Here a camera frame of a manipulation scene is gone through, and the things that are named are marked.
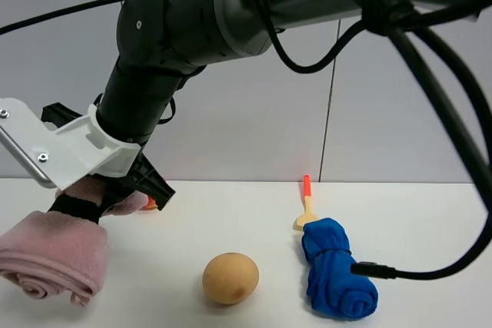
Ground tan potato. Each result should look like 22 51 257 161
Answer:
201 253 259 305

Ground wooden spoon orange handle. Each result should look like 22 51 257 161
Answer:
294 174 318 231

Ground pink towel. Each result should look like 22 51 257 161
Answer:
1 177 148 306

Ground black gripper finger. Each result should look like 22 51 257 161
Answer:
95 186 135 224

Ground rainbow bumpy ball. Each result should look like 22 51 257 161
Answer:
140 178 174 211

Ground black cable with plug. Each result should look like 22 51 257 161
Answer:
0 0 492 281

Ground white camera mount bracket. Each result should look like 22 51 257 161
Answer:
1 98 141 190

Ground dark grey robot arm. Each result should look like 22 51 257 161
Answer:
96 0 491 206

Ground rolled blue cloth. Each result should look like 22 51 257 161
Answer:
301 218 378 320

